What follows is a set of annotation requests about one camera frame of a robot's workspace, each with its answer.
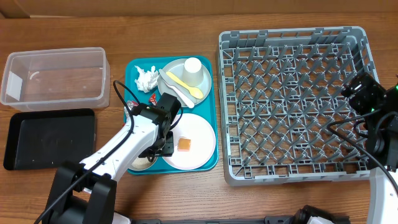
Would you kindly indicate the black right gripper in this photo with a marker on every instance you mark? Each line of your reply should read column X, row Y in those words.
column 351, row 90

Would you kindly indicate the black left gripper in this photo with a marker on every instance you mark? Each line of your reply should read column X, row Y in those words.
column 167, row 149

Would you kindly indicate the white large plate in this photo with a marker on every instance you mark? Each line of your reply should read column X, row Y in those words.
column 203, row 142

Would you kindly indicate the grey bowl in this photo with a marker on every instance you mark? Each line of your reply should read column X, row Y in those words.
column 140, row 164

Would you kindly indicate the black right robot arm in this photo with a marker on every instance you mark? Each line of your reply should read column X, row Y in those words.
column 382, row 145

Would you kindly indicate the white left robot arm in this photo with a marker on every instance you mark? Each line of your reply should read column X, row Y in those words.
column 85, row 192

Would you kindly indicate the grey dishwasher rack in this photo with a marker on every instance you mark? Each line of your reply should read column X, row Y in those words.
column 283, row 116

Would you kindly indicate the red sauce packet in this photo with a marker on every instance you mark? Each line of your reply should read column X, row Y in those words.
column 152, row 99

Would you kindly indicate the white plastic knife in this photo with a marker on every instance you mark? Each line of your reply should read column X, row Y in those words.
column 189, row 103

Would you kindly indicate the silver foil wrapper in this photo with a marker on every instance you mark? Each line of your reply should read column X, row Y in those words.
column 130, row 104

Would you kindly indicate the crumpled white napkin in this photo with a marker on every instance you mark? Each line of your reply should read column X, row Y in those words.
column 147, row 80

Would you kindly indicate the yellow plastic spoon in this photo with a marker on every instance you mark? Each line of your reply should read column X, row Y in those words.
column 194, row 91

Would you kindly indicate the orange food cube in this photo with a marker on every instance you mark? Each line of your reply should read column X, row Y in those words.
column 184, row 144

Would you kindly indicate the teal serving tray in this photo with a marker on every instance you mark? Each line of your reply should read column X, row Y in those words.
column 206, row 109

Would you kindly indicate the white plastic cup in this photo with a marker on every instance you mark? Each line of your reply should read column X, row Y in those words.
column 192, row 73

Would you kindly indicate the grey small plate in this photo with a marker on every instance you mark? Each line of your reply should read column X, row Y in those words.
column 176, row 67

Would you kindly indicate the clear plastic bin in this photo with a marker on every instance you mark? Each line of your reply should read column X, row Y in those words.
column 56, row 79

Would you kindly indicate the black plastic tray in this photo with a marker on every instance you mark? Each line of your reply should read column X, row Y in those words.
column 46, row 139

